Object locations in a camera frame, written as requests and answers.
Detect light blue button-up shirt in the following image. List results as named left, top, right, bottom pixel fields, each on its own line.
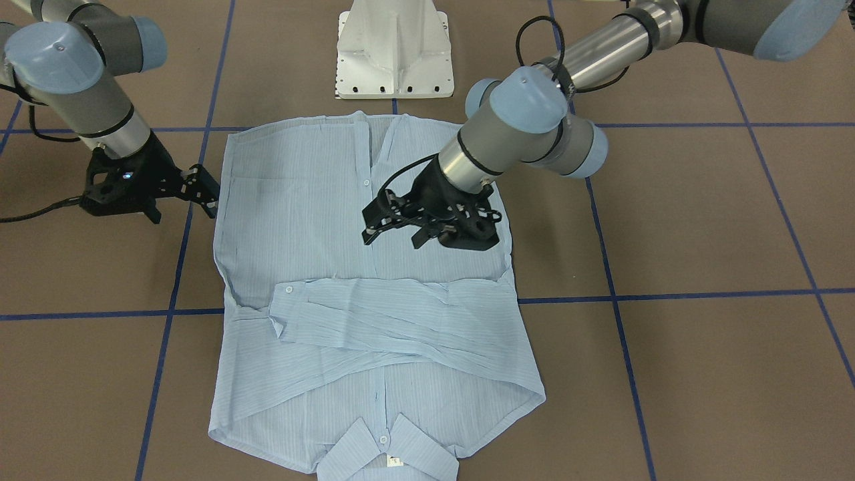
left=208, top=112, right=546, bottom=480

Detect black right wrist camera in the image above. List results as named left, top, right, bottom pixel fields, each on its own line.
left=79, top=147, right=162, bottom=224

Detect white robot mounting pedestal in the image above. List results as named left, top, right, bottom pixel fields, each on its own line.
left=334, top=1, right=455, bottom=100

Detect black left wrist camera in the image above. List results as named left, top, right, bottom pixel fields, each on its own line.
left=438, top=190, right=503, bottom=251

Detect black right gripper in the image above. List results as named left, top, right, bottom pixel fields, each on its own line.
left=88, top=132, right=220, bottom=219

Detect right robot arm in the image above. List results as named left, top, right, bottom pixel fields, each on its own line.
left=2, top=1, right=220, bottom=223

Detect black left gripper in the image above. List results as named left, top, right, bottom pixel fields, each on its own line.
left=361, top=155, right=494, bottom=249

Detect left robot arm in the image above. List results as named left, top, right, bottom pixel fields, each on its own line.
left=361, top=1, right=847, bottom=251

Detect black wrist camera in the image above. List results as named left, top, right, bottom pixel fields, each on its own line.
left=79, top=147, right=162, bottom=224
left=438, top=190, right=503, bottom=251

